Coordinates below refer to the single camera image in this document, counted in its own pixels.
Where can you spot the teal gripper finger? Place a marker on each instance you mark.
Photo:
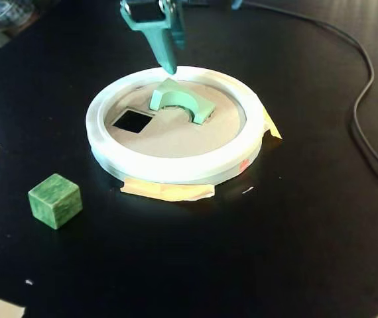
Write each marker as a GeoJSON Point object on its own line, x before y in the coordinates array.
{"type": "Point", "coordinates": [162, 46]}
{"type": "Point", "coordinates": [178, 33]}

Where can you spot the mint green U shaped block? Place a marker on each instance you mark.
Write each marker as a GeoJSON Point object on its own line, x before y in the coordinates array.
{"type": "Point", "coordinates": [172, 96]}

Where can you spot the round wooden board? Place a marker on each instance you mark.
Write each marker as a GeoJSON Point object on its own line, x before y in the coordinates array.
{"type": "Point", "coordinates": [182, 139]}

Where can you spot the white round sorter container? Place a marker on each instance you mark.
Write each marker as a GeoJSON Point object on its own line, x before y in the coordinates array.
{"type": "Point", "coordinates": [175, 169]}

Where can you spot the short masking tape strip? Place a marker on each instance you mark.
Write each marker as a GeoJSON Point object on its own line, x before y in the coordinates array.
{"type": "Point", "coordinates": [273, 127]}

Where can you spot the blurred blue fabric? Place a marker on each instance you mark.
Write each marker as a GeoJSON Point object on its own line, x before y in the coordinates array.
{"type": "Point", "coordinates": [3, 13]}

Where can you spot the long masking tape strip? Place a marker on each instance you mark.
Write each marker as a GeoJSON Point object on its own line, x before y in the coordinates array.
{"type": "Point", "coordinates": [169, 191]}

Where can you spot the green wooden cube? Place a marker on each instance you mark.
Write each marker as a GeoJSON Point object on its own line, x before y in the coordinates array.
{"type": "Point", "coordinates": [54, 202]}

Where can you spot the blue camera mount bracket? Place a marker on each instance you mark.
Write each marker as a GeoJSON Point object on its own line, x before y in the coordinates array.
{"type": "Point", "coordinates": [237, 3]}

